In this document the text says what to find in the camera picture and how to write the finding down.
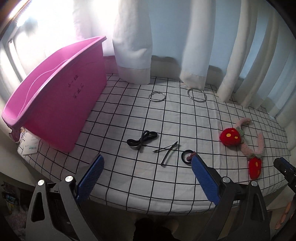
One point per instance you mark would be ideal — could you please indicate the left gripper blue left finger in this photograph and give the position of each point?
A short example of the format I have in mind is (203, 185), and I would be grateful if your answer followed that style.
(87, 177)

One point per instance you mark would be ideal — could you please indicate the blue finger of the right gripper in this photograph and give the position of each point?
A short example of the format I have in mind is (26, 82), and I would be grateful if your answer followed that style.
(285, 168)

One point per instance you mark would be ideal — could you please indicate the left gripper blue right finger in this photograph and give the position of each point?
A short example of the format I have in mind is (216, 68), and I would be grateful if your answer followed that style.
(205, 179)

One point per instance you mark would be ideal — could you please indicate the black hair tie purple knot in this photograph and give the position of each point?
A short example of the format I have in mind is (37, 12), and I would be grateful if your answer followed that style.
(187, 156)

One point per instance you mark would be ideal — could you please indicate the pink strawberry plush headband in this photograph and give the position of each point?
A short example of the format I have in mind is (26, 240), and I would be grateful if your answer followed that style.
(234, 136)

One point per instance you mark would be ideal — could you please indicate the person right hand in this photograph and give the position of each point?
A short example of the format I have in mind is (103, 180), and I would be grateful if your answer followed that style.
(283, 218)

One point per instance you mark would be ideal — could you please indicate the black hair pins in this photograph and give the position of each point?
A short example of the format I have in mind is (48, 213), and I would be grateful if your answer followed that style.
(167, 149)

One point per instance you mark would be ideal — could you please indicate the white paper card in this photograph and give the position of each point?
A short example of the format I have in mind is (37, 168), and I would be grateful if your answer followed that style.
(29, 143)

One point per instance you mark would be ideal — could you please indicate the black white checked sheet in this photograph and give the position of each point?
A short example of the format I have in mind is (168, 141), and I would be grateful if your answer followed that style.
(125, 127)

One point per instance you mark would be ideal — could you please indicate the pink plastic tub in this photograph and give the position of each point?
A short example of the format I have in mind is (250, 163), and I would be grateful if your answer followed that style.
(56, 98)

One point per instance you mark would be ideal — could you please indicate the large silver bangle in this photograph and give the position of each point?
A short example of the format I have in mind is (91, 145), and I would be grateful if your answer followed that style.
(197, 95)

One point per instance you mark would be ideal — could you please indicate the small silver bangle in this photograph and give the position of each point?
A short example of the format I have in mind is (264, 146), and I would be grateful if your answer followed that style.
(157, 96)

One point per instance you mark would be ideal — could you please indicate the white curtain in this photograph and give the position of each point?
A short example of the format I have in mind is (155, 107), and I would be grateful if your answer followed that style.
(248, 43)

